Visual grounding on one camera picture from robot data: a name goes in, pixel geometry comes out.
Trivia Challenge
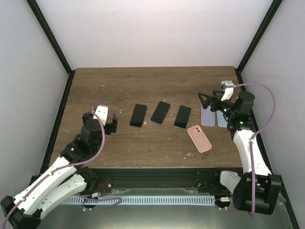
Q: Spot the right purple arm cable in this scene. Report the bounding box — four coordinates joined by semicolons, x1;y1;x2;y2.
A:
232;83;276;217

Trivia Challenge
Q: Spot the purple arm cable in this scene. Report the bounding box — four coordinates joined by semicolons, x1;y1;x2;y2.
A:
232;83;276;217
3;111;106;226

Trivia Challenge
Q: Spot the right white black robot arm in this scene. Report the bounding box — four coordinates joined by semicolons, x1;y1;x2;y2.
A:
198;91;281;215

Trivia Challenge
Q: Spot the black frame post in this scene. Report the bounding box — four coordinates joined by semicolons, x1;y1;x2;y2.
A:
237;0;284;70
25;0;73;75

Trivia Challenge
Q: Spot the light blue phone case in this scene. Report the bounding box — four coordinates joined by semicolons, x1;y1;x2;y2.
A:
216;111;227;128

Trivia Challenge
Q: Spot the purple phone case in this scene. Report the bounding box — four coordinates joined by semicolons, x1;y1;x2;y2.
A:
201;106;215;127

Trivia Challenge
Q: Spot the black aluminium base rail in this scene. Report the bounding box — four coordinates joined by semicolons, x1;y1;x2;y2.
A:
92;167;243;196

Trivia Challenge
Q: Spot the pink phone case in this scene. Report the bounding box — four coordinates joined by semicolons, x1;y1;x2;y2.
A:
187;125;212;153

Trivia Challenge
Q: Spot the right black frame post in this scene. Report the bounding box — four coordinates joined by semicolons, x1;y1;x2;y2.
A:
237;0;284;70

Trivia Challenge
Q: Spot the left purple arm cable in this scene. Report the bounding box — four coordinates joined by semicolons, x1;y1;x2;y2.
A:
3;111;106;226

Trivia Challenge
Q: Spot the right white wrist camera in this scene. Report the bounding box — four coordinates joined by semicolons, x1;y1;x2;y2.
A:
221;80;234;101

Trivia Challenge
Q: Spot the phone from purple case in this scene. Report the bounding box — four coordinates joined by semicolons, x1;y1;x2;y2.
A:
174;105;192;129

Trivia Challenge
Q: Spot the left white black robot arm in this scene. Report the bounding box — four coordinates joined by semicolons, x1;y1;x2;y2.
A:
0;111;118;229

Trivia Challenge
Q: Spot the phone from pink case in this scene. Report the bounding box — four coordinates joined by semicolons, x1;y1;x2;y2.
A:
130;104;147;127

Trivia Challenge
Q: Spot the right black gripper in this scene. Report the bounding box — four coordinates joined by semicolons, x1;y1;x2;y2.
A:
198;91;236;118

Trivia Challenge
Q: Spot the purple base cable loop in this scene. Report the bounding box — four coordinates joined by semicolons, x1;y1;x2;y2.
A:
76;193;122;212

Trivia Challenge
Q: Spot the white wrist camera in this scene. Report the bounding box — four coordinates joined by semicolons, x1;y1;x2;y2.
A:
221;80;234;101
93;105;109;126

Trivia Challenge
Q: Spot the left black frame post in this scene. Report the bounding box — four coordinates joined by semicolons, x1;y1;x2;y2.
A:
25;0;73;75

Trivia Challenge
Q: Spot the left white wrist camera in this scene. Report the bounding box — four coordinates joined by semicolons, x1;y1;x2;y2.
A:
93;105;109;126

